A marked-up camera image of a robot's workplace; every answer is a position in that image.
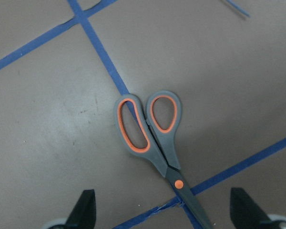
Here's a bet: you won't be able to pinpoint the grey orange scissors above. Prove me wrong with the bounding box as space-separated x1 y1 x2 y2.
114 90 213 229

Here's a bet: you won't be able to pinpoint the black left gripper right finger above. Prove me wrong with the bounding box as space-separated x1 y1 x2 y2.
230 187 271 229

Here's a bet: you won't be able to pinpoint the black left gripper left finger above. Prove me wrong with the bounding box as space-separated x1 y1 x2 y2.
64 189 96 229

